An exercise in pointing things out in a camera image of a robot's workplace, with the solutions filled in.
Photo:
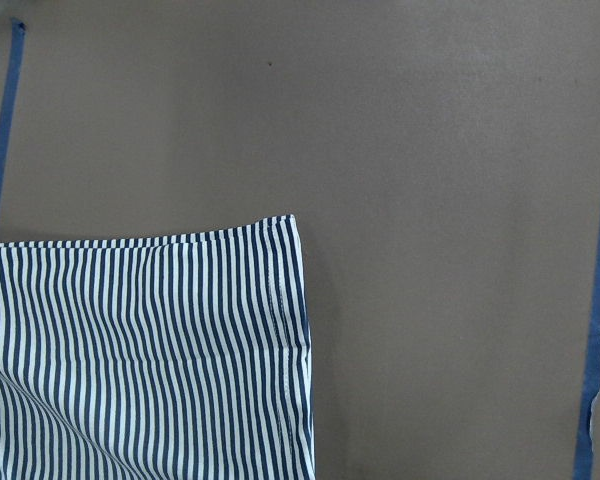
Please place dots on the striped polo shirt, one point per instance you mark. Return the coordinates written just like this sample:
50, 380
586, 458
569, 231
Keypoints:
176, 357

